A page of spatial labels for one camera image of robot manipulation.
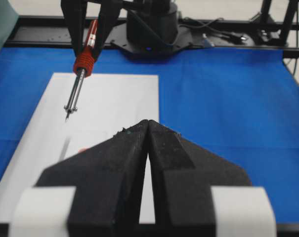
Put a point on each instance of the red handled soldering iron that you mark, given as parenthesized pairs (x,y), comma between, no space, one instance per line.
(83,67)

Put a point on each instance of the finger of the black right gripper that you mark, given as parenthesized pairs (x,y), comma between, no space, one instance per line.
(74,12)
(108,15)

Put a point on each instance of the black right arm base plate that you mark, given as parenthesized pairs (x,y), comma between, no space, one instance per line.
(187,39)

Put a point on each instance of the blue table cloth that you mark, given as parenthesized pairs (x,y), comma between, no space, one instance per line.
(240,104)

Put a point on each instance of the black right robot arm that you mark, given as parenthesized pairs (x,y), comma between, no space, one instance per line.
(150,23)

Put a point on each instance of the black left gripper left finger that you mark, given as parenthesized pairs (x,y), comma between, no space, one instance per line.
(109,181)

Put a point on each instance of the black aluminium frame rail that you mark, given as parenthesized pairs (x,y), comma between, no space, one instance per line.
(39,31)

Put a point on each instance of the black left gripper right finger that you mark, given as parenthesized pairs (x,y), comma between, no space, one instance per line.
(182,176)

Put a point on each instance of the green backdrop curtain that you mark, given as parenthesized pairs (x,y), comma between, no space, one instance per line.
(8,19)

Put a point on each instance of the large white base board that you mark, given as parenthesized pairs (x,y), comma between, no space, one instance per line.
(107,104)

